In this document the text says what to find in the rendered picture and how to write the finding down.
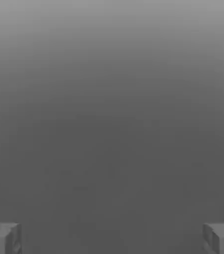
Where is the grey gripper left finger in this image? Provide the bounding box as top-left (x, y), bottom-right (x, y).
top-left (0, 222), bottom-right (22, 254)

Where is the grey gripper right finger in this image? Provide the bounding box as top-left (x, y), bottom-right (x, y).
top-left (202, 222), bottom-right (224, 254)

